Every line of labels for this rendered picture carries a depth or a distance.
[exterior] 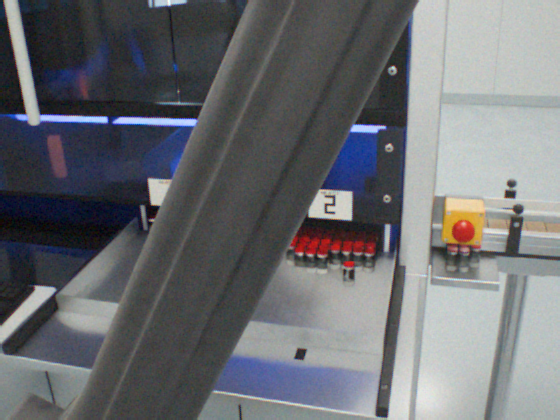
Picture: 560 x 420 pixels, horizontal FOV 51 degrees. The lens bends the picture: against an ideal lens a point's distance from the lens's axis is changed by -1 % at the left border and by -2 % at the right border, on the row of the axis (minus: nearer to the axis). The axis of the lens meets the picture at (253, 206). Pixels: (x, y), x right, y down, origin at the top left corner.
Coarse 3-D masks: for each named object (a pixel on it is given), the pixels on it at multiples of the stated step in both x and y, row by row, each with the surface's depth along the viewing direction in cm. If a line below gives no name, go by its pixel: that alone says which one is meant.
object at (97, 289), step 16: (128, 224) 137; (112, 240) 130; (128, 240) 137; (144, 240) 137; (96, 256) 124; (112, 256) 130; (128, 256) 130; (80, 272) 118; (96, 272) 124; (112, 272) 124; (128, 272) 124; (64, 288) 113; (80, 288) 119; (96, 288) 119; (112, 288) 119; (64, 304) 111; (80, 304) 110; (96, 304) 109; (112, 304) 108
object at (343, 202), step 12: (324, 192) 116; (336, 192) 115; (348, 192) 114; (312, 204) 117; (324, 204) 117; (336, 204) 116; (348, 204) 115; (312, 216) 118; (324, 216) 118; (336, 216) 117; (348, 216) 116
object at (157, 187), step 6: (150, 180) 126; (156, 180) 125; (162, 180) 125; (168, 180) 124; (150, 186) 126; (156, 186) 126; (162, 186) 125; (168, 186) 125; (150, 192) 127; (156, 192) 126; (162, 192) 126; (156, 198) 127; (162, 198) 127; (156, 204) 128
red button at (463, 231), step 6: (456, 222) 109; (462, 222) 108; (468, 222) 108; (456, 228) 108; (462, 228) 107; (468, 228) 107; (456, 234) 108; (462, 234) 108; (468, 234) 107; (474, 234) 108; (456, 240) 109; (462, 240) 108; (468, 240) 108
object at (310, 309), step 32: (384, 256) 125; (288, 288) 115; (320, 288) 115; (352, 288) 114; (384, 288) 114; (256, 320) 101; (288, 320) 106; (320, 320) 105; (352, 320) 105; (384, 320) 99
